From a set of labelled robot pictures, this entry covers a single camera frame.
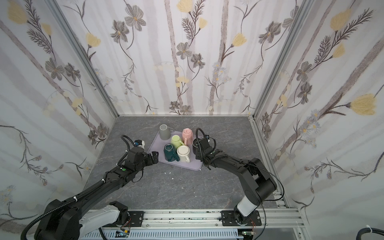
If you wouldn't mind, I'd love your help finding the black ceramic mug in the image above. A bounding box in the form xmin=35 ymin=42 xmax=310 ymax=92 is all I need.
xmin=192 ymin=139 xmax=198 ymax=155

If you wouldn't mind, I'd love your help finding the cream mug red inside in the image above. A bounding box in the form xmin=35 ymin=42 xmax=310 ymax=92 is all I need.
xmin=177 ymin=146 xmax=191 ymax=163

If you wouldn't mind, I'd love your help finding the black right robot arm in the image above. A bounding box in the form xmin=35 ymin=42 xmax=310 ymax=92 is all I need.
xmin=193 ymin=138 xmax=278 ymax=225

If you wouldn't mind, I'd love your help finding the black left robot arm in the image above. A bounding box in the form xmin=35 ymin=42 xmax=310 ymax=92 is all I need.
xmin=34 ymin=147 xmax=159 ymax=240

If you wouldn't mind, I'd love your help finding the dark green ceramic mug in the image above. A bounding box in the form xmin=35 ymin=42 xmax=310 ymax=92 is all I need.
xmin=164 ymin=144 xmax=180 ymax=162

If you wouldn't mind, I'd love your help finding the pink ceramic mug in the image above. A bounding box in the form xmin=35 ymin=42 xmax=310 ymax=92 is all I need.
xmin=182 ymin=128 xmax=194 ymax=146

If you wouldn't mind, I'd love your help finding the light green ceramic mug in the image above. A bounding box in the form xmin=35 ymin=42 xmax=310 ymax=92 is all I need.
xmin=171 ymin=135 xmax=185 ymax=150

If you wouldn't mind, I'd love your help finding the grey ceramic mug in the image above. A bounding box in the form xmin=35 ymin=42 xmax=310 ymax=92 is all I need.
xmin=159 ymin=124 xmax=175 ymax=141

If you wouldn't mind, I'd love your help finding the lavender plastic tray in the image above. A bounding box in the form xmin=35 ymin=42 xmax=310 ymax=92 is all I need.
xmin=145 ymin=130 xmax=209 ymax=172

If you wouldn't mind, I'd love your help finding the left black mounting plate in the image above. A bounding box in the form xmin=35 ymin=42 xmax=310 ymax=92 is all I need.
xmin=128 ymin=211 xmax=145 ymax=228

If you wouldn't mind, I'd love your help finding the black mounting plate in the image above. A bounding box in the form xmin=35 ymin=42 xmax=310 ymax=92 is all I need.
xmin=128 ymin=211 xmax=145 ymax=228
xmin=220 ymin=210 xmax=262 ymax=227

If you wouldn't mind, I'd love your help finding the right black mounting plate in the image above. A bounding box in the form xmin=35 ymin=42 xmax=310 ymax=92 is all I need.
xmin=220 ymin=210 xmax=262 ymax=227

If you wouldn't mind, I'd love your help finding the black corrugated cable conduit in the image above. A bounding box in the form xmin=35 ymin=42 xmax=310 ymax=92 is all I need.
xmin=20 ymin=179 xmax=106 ymax=240

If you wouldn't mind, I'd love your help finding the white slotted cable duct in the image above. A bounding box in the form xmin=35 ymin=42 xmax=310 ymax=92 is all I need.
xmin=82 ymin=229 xmax=244 ymax=240

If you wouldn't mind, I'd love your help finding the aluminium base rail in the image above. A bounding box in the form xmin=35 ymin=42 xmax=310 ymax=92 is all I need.
xmin=123 ymin=208 xmax=305 ymax=230

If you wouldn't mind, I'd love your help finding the black cable bottom right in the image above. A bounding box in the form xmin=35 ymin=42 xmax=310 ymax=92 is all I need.
xmin=355 ymin=226 xmax=384 ymax=240

